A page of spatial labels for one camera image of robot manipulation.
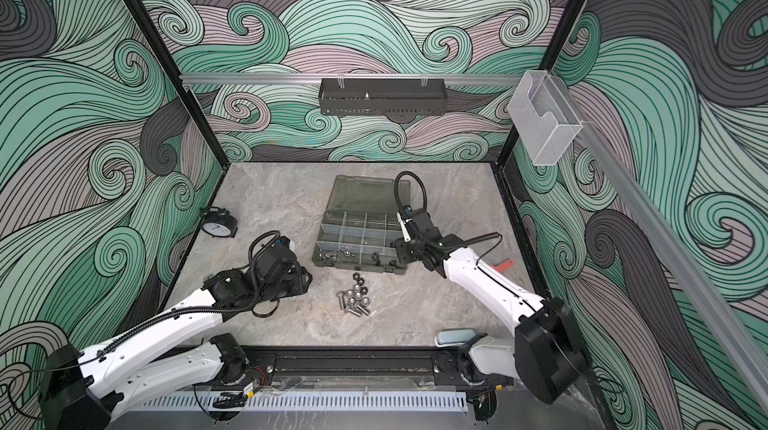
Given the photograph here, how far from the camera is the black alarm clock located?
0.94 metres

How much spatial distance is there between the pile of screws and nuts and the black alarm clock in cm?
43

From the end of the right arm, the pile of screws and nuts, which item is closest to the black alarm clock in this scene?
the pile of screws and nuts

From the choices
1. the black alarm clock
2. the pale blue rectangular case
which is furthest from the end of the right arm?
the black alarm clock

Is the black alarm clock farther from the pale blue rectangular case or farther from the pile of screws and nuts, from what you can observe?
the pale blue rectangular case

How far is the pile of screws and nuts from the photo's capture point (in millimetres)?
834

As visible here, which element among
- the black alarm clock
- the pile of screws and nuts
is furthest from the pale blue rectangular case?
the black alarm clock

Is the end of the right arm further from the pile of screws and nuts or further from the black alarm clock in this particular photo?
the black alarm clock

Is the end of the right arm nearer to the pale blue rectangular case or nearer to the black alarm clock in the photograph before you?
the pale blue rectangular case
